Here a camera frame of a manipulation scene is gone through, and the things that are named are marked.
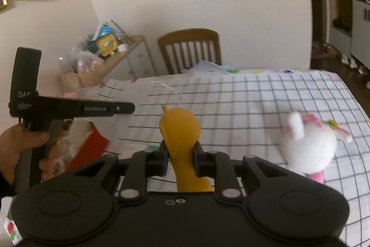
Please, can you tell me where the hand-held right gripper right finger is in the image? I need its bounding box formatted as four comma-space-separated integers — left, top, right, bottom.
193, 141, 290, 203

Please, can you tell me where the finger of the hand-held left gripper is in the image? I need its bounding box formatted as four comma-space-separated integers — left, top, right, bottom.
74, 101, 136, 118

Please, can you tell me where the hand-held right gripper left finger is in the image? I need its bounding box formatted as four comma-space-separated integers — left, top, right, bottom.
74, 140, 170, 203

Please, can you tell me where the yellow rubber chicken toy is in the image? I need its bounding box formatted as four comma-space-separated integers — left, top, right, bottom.
159, 105, 213, 193

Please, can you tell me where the white plush toy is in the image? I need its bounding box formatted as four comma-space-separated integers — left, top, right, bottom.
280, 111, 353, 184

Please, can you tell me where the person's left hand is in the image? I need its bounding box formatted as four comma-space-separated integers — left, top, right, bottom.
0, 123, 58, 182

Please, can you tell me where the cardboard box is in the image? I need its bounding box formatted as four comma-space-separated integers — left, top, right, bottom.
59, 72, 102, 92

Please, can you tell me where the red and white plush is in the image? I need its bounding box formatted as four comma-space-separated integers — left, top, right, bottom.
56, 121, 111, 174

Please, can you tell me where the clear plastic bag of toys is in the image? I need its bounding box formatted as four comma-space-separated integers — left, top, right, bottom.
70, 46, 105, 74

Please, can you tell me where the wooden sideboard with white drawers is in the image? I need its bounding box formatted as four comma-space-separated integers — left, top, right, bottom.
59, 35, 157, 91

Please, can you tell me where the white black checked cloth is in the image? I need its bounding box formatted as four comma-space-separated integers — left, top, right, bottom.
98, 69, 370, 247

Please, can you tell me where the light blue cushion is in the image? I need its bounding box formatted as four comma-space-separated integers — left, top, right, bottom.
187, 60, 232, 74

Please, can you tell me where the wooden chair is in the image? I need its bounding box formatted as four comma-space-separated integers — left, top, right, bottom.
157, 28, 222, 74

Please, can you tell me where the grey cabinet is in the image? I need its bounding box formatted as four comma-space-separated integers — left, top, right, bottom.
330, 0, 370, 69

